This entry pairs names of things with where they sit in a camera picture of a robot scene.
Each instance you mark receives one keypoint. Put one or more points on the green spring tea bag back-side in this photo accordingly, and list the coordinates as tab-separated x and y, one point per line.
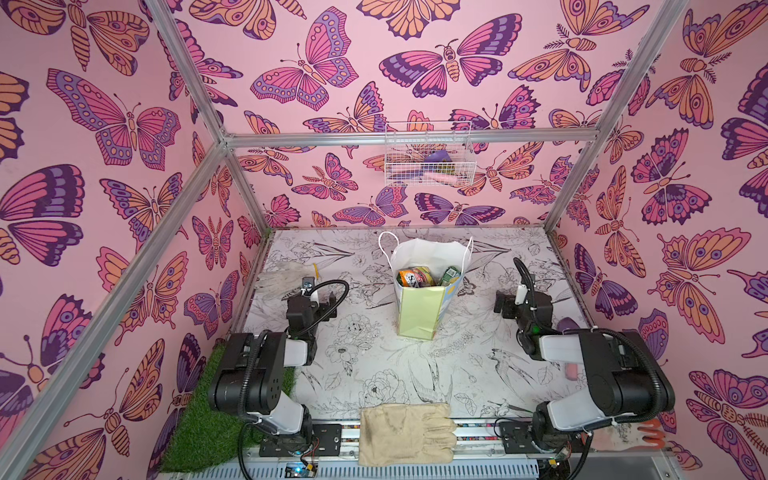
451	275

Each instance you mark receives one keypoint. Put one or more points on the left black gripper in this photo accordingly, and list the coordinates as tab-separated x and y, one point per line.
322	309

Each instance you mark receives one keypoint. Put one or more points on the purple pink garden trowel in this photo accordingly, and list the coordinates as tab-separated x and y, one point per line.
573	366

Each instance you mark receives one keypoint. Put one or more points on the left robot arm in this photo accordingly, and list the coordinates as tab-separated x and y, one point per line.
248	382

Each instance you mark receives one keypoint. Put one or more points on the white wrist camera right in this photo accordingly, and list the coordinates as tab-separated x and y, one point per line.
521	294

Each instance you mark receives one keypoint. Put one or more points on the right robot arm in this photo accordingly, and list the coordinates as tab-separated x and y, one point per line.
624	382

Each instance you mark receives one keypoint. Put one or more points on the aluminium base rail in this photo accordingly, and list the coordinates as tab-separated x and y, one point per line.
565	451

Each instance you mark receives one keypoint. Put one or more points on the orange white garden glove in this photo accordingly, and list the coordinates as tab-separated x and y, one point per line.
647	435

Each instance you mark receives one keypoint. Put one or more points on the white paper bag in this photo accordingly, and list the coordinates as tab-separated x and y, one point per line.
420	310

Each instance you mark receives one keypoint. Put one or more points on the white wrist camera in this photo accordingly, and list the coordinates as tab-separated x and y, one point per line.
308	289
521	294

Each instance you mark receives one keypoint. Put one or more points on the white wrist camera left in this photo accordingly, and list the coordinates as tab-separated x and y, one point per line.
308	289

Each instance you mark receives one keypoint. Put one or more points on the green artificial grass mat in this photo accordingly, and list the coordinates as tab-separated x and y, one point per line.
203	438

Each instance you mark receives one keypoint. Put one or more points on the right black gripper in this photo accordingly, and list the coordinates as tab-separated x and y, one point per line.
516	307

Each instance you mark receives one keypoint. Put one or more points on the white wire basket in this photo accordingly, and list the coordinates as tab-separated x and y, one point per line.
428	154

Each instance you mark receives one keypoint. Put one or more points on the beige work glove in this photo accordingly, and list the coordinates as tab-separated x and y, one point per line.
400	434

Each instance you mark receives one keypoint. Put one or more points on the orange Fox's candy bag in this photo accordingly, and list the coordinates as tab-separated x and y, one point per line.
415	277

